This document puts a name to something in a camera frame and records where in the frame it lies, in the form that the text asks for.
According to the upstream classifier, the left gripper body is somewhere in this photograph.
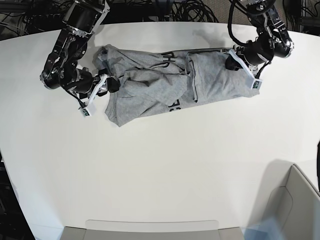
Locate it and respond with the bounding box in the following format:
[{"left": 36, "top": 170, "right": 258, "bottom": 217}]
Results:
[{"left": 234, "top": 37, "right": 275, "bottom": 67}]

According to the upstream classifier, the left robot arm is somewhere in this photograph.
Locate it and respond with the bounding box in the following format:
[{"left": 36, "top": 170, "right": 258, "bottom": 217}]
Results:
[{"left": 93, "top": 0, "right": 294, "bottom": 104}]

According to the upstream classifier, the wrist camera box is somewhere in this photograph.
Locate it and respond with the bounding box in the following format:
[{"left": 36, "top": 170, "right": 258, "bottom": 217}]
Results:
[
  {"left": 251, "top": 78, "right": 263, "bottom": 90},
  {"left": 79, "top": 104, "right": 97, "bottom": 117}
]

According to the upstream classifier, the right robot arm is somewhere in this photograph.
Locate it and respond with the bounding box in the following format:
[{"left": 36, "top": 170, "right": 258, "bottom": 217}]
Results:
[{"left": 40, "top": 0, "right": 120, "bottom": 102}]

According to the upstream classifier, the coiled black cable bundle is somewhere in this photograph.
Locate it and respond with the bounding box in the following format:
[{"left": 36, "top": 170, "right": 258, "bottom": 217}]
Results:
[{"left": 169, "top": 0, "right": 221, "bottom": 24}]

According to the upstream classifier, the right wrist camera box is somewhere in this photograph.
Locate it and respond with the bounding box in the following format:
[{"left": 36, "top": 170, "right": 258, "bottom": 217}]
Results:
[{"left": 79, "top": 104, "right": 97, "bottom": 117}]

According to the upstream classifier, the grey bin at right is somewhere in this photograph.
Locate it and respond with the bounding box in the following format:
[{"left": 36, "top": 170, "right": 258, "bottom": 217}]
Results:
[{"left": 259, "top": 165, "right": 320, "bottom": 240}]

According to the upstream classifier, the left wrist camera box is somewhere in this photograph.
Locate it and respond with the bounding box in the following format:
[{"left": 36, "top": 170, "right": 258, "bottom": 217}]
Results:
[{"left": 251, "top": 78, "right": 263, "bottom": 90}]

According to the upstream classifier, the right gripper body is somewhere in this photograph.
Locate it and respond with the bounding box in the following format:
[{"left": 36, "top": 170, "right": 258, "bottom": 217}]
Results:
[{"left": 59, "top": 67, "right": 101, "bottom": 100}]

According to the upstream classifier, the grey T-shirt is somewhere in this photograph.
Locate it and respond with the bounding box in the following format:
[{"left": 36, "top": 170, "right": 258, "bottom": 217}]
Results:
[{"left": 93, "top": 44, "right": 259, "bottom": 126}]

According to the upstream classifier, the grey tray at bottom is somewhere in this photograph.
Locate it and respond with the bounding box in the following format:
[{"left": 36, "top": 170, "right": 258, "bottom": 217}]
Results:
[{"left": 60, "top": 219, "right": 245, "bottom": 240}]

